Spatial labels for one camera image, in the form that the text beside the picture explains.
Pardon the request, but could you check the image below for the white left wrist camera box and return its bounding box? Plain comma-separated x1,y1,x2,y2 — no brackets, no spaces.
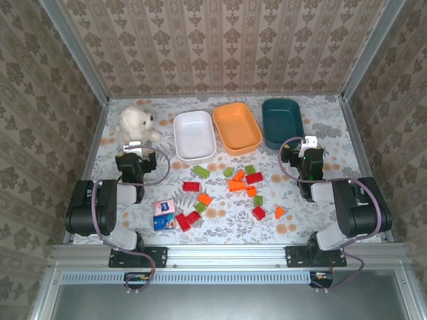
122,141,143,157

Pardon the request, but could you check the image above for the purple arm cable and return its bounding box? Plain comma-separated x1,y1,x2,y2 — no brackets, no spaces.
90,145,171,294
278,136,383,291

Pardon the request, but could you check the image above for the aluminium side frame rail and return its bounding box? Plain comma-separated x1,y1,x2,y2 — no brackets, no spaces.
63,98,110,244
340,95,395,243

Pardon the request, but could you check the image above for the grey slotted cable duct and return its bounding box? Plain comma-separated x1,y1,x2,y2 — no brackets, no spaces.
61,270,313,285

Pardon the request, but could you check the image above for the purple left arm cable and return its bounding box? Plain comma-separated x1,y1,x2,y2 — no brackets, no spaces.
90,145,171,294

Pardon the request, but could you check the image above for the grey metal sheet panel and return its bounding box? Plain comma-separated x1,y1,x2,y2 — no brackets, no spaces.
33,266,427,320

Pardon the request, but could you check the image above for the aluminium back frame rail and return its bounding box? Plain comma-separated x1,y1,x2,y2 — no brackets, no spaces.
107,92,344,100

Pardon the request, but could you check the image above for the black cable connector box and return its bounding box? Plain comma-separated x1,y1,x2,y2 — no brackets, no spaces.
123,271,151,290
309,270,334,289

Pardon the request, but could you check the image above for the floral patterned tablecloth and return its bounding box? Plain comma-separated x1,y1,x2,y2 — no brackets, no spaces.
71,95,383,246

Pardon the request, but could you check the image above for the aluminium frame post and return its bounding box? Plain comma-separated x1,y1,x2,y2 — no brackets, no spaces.
39,0,111,105
340,0,408,101

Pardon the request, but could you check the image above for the pink tissue pack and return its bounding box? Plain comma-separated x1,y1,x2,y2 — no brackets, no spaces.
153,198,176,215

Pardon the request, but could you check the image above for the aluminium front frame rail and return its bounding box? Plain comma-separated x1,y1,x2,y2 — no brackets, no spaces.
49,244,412,269

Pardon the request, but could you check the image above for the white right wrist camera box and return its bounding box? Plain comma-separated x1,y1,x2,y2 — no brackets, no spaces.
298,135,318,149

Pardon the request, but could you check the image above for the orange plastic container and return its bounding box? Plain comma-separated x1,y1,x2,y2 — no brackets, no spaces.
212,102,264,157

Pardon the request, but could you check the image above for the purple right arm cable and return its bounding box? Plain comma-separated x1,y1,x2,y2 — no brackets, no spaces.
278,136,383,291

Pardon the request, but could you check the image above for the white teddy bear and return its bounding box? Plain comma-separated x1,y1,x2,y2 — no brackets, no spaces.
115,106,163,157

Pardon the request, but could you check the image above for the white plastic container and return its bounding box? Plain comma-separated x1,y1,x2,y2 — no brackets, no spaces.
172,110,218,164

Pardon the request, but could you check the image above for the teal plastic container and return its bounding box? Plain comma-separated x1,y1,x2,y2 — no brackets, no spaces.
261,98,305,150

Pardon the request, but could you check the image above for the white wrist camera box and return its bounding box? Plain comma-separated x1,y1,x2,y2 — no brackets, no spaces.
298,135,318,149
122,141,143,157

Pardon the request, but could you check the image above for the pink and blue card box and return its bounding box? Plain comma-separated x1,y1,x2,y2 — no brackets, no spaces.
152,213,177,231

